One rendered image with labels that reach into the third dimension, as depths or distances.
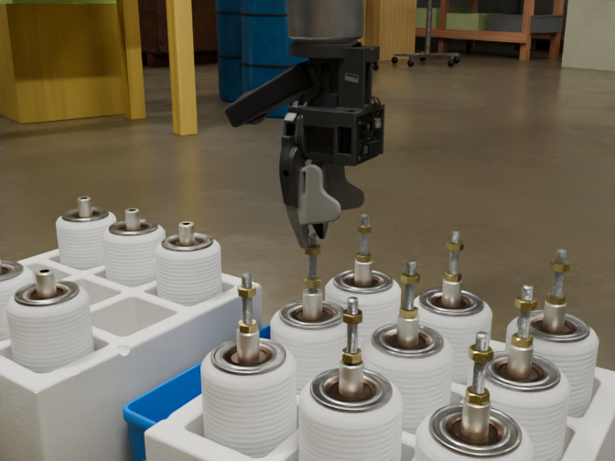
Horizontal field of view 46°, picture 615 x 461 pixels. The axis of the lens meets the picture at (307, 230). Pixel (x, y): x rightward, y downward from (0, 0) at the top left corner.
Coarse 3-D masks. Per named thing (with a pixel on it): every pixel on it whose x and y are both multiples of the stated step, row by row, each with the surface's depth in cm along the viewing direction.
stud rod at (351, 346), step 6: (348, 300) 63; (354, 300) 63; (348, 306) 63; (354, 306) 63; (348, 312) 63; (354, 312) 63; (348, 324) 63; (348, 330) 64; (354, 330) 63; (348, 336) 64; (354, 336) 64; (348, 342) 64; (354, 342) 64; (348, 348) 64; (354, 348) 64
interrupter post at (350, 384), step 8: (344, 368) 64; (352, 368) 64; (360, 368) 64; (344, 376) 64; (352, 376) 64; (360, 376) 64; (344, 384) 65; (352, 384) 64; (360, 384) 65; (344, 392) 65; (352, 392) 65; (360, 392) 65
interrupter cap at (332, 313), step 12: (300, 300) 84; (324, 300) 84; (288, 312) 81; (300, 312) 82; (324, 312) 82; (336, 312) 81; (288, 324) 79; (300, 324) 78; (312, 324) 78; (324, 324) 78; (336, 324) 79
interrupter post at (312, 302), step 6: (306, 294) 80; (312, 294) 80; (318, 294) 80; (306, 300) 80; (312, 300) 80; (318, 300) 80; (306, 306) 80; (312, 306) 80; (318, 306) 80; (306, 312) 80; (312, 312) 80; (318, 312) 80; (312, 318) 80; (318, 318) 80
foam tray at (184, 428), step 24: (456, 384) 81; (600, 384) 81; (192, 408) 76; (600, 408) 76; (168, 432) 72; (192, 432) 74; (576, 432) 72; (600, 432) 72; (168, 456) 71; (192, 456) 69; (216, 456) 68; (240, 456) 68; (288, 456) 68; (408, 456) 70; (576, 456) 68; (600, 456) 71
